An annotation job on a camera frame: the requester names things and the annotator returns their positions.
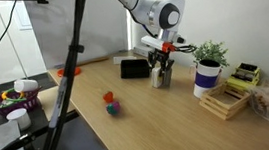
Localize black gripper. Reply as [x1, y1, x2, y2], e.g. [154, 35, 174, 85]
[147, 46, 177, 77]

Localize black open box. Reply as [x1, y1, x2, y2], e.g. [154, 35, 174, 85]
[118, 56, 152, 81]

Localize flat white box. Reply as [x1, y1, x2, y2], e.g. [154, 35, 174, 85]
[112, 54, 138, 66]

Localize green potted plant white pot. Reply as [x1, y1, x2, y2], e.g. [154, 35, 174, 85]
[187, 38, 234, 100]

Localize red toy strawberry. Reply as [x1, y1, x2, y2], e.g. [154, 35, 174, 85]
[101, 90, 115, 104]

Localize purple toy strawberry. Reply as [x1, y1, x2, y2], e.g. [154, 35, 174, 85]
[105, 100, 122, 116]

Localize wooden slat crate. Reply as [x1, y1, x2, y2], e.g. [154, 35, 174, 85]
[197, 80, 254, 123]

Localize yellow and black device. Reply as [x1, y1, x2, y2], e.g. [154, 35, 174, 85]
[224, 60, 264, 92]

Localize orange plate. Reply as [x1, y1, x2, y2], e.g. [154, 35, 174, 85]
[56, 65, 83, 78]

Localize black tripod pole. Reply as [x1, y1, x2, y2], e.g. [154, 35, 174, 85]
[15, 0, 106, 150]

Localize tan side board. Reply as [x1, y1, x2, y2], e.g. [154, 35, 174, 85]
[36, 83, 79, 123]

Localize white cup lying sideways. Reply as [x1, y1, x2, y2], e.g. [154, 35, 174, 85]
[12, 77, 40, 95]

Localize white upturned cup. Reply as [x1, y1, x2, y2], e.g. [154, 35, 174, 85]
[5, 107, 34, 133]

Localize purple plastic basket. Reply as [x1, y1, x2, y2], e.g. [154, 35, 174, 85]
[0, 87, 44, 117]

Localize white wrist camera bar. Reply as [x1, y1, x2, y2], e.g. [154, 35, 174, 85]
[139, 31, 186, 56]

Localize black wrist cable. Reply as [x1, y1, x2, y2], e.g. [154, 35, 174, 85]
[173, 42, 199, 56]

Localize yellow toy ring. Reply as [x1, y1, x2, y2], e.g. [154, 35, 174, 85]
[0, 87, 26, 102]

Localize black clamp orange handle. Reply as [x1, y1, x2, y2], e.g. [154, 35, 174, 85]
[0, 109, 83, 150]

